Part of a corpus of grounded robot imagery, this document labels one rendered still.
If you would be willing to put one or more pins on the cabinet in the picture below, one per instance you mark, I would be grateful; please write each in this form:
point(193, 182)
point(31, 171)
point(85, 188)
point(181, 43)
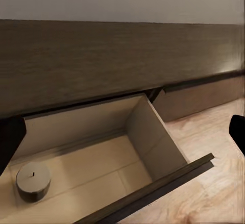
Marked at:
point(95, 97)

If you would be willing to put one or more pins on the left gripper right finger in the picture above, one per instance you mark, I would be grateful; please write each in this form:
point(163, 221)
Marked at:
point(237, 131)

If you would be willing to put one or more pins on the pillar candle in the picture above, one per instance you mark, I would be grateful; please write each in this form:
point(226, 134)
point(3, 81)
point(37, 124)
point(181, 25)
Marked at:
point(33, 181)

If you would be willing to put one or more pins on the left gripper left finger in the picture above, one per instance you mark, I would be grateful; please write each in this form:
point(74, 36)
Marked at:
point(12, 132)

